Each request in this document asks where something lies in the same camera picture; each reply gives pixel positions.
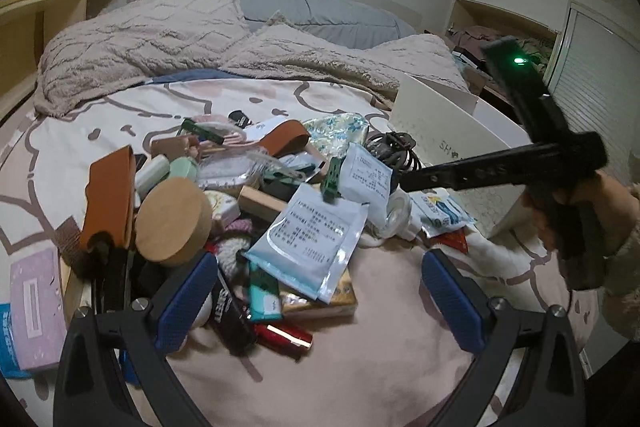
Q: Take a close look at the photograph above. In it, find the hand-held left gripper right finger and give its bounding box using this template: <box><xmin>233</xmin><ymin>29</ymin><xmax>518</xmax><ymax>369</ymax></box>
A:
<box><xmin>421</xmin><ymin>249</ymin><xmax>588</xmax><ymax>427</ymax></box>

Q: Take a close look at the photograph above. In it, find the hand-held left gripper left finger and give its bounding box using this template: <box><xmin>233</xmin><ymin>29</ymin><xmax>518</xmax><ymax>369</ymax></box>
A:
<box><xmin>52</xmin><ymin>251</ymin><xmax>221</xmax><ymax>427</ymax></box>

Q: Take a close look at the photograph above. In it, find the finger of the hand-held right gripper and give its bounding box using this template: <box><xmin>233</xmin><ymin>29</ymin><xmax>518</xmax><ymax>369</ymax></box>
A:
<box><xmin>399</xmin><ymin>146</ymin><xmax>533</xmax><ymax>194</ymax></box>

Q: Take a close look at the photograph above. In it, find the cream storage box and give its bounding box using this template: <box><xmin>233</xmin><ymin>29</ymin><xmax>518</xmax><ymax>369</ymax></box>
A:
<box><xmin>387</xmin><ymin>72</ymin><xmax>548</xmax><ymax>240</ymax></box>

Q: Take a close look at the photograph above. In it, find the blue white medicine sachet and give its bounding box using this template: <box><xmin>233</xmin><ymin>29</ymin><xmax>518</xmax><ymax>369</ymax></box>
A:
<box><xmin>415</xmin><ymin>187</ymin><xmax>478</xmax><ymax>238</ymax></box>

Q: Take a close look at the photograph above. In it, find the person's right forearm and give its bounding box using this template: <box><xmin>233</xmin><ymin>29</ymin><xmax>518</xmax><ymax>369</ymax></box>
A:
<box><xmin>597</xmin><ymin>184</ymin><xmax>640</xmax><ymax>358</ymax></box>

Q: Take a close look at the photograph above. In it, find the person's right hand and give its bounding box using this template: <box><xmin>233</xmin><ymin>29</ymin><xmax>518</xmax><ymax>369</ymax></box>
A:
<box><xmin>522</xmin><ymin>169</ymin><xmax>640</xmax><ymax>258</ymax></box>

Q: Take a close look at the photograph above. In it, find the black snack packet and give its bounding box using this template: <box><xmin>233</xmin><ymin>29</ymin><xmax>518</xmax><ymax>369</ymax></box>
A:
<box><xmin>210</xmin><ymin>279</ymin><xmax>256</xmax><ymax>353</ymax></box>

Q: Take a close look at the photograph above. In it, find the red sachet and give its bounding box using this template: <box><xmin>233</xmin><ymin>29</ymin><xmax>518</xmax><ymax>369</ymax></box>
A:
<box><xmin>425</xmin><ymin>229</ymin><xmax>471</xmax><ymax>255</ymax></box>

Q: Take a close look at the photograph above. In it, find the teal packet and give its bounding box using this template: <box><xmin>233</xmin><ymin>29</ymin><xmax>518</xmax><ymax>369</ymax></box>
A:
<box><xmin>247</xmin><ymin>262</ymin><xmax>283</xmax><ymax>323</ymax></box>

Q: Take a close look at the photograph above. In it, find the printed bed sheet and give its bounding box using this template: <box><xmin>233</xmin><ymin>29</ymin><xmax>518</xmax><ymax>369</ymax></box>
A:
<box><xmin>0</xmin><ymin>72</ymin><xmax>601</xmax><ymax>427</ymax></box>

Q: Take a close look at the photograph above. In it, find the crochet piece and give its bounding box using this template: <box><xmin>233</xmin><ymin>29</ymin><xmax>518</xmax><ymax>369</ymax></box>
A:
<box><xmin>215</xmin><ymin>217</ymin><xmax>261</xmax><ymax>258</ymax></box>

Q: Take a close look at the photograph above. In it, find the round wooden lid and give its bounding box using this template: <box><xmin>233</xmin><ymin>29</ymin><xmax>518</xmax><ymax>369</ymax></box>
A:
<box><xmin>135</xmin><ymin>177</ymin><xmax>213</xmax><ymax>268</ymax></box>

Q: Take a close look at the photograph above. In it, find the white slatted door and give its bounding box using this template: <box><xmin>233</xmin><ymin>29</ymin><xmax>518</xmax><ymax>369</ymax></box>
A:
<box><xmin>542</xmin><ymin>0</ymin><xmax>640</xmax><ymax>188</ymax></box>

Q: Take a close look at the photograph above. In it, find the brown bristle brush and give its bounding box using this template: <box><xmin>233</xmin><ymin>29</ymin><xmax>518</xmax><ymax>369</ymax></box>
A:
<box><xmin>55</xmin><ymin>217</ymin><xmax>106</xmax><ymax>280</ymax></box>

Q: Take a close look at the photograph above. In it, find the wooden block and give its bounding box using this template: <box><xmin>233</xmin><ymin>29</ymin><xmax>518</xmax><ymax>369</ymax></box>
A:
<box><xmin>239</xmin><ymin>184</ymin><xmax>288</xmax><ymax>223</ymax></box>

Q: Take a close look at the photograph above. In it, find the yellow tissue box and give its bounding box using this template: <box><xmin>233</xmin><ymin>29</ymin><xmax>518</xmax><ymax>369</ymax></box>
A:
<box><xmin>280</xmin><ymin>267</ymin><xmax>358</xmax><ymax>320</ymax></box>

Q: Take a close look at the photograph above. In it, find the small white bottle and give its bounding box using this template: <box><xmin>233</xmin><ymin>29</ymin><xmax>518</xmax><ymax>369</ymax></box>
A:
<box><xmin>135</xmin><ymin>154</ymin><xmax>171</xmax><ymax>198</ymax></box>

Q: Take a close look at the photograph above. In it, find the mint green round case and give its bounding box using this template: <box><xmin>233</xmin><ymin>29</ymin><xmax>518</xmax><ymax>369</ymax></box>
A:
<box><xmin>167</xmin><ymin>157</ymin><xmax>201</xmax><ymax>180</ymax></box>

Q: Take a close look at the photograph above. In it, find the brown leather case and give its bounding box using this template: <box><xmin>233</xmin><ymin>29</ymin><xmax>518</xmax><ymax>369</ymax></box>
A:
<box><xmin>80</xmin><ymin>146</ymin><xmax>137</xmax><ymax>253</ymax></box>

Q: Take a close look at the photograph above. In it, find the floral pouch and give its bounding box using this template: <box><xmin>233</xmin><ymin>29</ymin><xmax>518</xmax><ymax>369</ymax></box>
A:
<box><xmin>302</xmin><ymin>112</ymin><xmax>371</xmax><ymax>160</ymax></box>

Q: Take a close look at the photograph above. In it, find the pink notebook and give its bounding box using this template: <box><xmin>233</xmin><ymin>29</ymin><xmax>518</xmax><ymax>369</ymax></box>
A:
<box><xmin>10</xmin><ymin>249</ymin><xmax>68</xmax><ymax>370</ymax></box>

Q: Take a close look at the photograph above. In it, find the small brown box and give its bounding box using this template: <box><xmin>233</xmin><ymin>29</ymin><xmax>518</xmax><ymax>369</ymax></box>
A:
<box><xmin>150</xmin><ymin>136</ymin><xmax>201</xmax><ymax>160</ymax></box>

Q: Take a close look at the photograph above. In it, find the dark green clip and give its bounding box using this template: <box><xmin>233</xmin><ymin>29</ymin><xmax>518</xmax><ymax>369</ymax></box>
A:
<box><xmin>180</xmin><ymin>118</ymin><xmax>226</xmax><ymax>145</ymax></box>

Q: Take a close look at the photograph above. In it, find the blue packet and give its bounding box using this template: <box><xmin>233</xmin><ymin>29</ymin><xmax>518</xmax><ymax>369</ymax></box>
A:
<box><xmin>0</xmin><ymin>304</ymin><xmax>31</xmax><ymax>380</ymax></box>

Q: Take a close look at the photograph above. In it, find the grey pillow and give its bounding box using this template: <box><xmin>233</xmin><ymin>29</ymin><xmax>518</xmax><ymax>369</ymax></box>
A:
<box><xmin>127</xmin><ymin>0</ymin><xmax>421</xmax><ymax>45</ymax></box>

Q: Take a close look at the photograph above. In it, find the beige fuzzy blanket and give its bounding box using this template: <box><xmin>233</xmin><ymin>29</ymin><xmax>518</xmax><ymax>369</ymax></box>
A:
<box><xmin>34</xmin><ymin>0</ymin><xmax>468</xmax><ymax>118</ymax></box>

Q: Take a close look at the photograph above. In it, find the wooden bedside shelf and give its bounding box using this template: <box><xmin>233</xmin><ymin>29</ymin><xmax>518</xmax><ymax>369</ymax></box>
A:
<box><xmin>0</xmin><ymin>0</ymin><xmax>123</xmax><ymax>112</ymax></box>

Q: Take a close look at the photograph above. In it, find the dark brown coiled cable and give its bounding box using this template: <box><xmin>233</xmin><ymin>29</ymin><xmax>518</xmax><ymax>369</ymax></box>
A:
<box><xmin>365</xmin><ymin>132</ymin><xmax>423</xmax><ymax>170</ymax></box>

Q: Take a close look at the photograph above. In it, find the cluttered wall niche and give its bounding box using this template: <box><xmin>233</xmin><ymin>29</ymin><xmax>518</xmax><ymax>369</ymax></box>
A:
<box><xmin>445</xmin><ymin>0</ymin><xmax>563</xmax><ymax>112</ymax></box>

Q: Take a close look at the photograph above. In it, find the pink cable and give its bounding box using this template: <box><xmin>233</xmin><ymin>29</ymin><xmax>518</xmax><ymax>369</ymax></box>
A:
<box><xmin>190</xmin><ymin>114</ymin><xmax>251</xmax><ymax>148</ymax></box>

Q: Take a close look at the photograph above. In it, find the brown leather strap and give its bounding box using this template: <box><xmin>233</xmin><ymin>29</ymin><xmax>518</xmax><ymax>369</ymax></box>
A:
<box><xmin>245</xmin><ymin>119</ymin><xmax>311</xmax><ymax>158</ymax></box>

